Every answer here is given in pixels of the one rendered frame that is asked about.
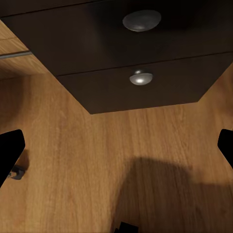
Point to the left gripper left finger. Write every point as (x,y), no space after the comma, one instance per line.
(12,145)

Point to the swivel chair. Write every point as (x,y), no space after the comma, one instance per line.
(17,172)

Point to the cabinet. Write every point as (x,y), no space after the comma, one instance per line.
(16,60)
(118,55)

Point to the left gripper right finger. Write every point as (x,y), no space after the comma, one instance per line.
(225,144)

